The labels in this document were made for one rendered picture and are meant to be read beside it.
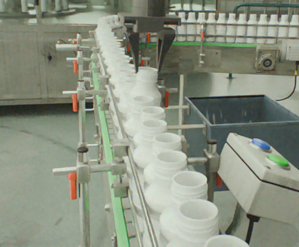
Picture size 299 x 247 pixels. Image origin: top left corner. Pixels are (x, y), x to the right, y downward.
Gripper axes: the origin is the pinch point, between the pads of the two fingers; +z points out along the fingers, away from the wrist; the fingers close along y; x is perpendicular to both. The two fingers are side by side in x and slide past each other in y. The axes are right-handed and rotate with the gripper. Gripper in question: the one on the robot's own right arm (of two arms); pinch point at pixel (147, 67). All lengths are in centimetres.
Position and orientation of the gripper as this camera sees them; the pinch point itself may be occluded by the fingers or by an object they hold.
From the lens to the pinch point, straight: 75.7
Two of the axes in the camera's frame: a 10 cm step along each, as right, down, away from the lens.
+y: -9.7, 0.1, -2.3
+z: -0.5, 9.6, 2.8
